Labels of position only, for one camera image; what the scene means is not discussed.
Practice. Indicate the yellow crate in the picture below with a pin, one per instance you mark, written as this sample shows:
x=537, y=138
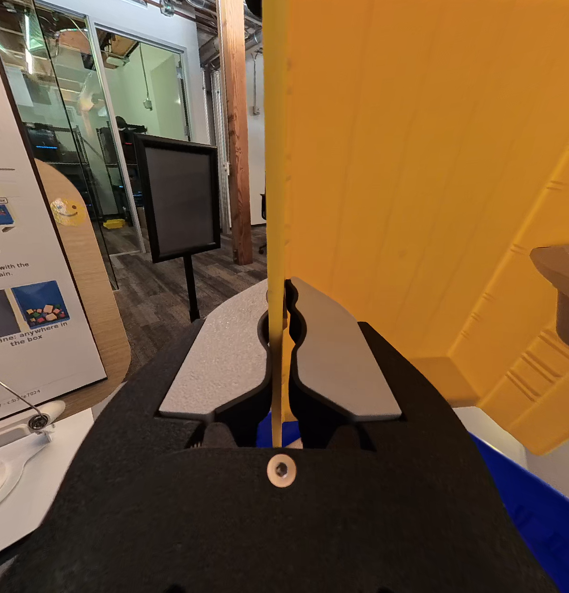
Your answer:
x=114, y=224

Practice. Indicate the wooden support post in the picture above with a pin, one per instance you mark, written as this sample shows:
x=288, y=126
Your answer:
x=236, y=139

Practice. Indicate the black office chair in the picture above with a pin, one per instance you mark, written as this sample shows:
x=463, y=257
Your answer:
x=263, y=213

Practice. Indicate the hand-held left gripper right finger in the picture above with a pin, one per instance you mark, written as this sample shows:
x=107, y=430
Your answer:
x=340, y=366

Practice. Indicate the black shelving rack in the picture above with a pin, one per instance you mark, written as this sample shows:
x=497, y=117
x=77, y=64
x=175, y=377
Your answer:
x=80, y=162

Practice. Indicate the instruction sheet on stand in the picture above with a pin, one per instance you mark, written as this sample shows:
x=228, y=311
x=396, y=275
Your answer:
x=94, y=301

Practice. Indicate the yellow smiley sticker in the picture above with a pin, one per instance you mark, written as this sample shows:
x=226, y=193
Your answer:
x=68, y=212

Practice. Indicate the yellow plastic box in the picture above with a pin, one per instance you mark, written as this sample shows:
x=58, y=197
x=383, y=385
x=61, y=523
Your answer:
x=405, y=162

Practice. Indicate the blue plastic box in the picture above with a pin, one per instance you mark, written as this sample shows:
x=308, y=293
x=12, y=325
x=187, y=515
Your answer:
x=534, y=514

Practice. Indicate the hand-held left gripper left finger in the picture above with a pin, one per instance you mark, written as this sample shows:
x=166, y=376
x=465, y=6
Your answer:
x=219, y=366

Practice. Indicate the black sign frame stand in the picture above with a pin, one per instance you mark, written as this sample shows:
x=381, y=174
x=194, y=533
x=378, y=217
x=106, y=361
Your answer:
x=180, y=199

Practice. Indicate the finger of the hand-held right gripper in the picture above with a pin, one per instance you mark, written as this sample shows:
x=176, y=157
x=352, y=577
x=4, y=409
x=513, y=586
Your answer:
x=567, y=278

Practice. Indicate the printed instruction sheet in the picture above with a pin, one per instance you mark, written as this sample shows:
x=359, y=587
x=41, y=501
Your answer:
x=57, y=370

